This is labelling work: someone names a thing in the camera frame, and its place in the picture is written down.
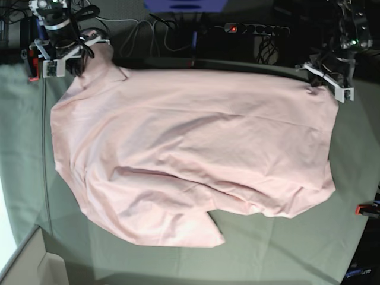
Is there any red black clamp left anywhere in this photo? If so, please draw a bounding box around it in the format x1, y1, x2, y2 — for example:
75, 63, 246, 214
21, 47, 40, 81

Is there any red black clamp right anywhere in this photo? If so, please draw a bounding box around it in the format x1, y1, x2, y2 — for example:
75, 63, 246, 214
356, 192, 379, 219

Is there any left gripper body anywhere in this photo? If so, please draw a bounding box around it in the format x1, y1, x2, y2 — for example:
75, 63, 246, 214
295, 49, 355, 103

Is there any green table cloth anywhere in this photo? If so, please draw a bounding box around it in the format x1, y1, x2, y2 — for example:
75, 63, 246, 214
1, 64, 379, 284

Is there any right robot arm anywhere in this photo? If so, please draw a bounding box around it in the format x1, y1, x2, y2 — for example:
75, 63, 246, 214
29, 1, 110, 78

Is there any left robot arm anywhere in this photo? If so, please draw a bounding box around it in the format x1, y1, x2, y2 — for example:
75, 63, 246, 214
296, 1, 373, 103

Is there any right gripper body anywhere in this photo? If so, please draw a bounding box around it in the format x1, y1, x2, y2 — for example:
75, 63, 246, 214
29, 29, 110, 78

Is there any red black clamp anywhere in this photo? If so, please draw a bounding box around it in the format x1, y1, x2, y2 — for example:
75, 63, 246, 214
21, 47, 40, 81
356, 192, 379, 219

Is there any beige plastic bin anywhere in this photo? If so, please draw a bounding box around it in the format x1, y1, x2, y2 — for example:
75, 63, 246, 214
1, 226, 69, 285

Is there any blue box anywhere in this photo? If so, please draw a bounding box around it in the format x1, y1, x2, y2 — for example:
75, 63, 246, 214
144, 0, 228, 13

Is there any pink t-shirt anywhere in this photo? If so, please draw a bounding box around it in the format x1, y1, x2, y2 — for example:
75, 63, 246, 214
50, 44, 338, 248

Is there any white cable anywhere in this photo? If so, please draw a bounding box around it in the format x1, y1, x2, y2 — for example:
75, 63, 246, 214
97, 16, 197, 57

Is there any black power strip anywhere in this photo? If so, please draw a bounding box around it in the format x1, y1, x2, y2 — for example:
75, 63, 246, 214
223, 23, 291, 37

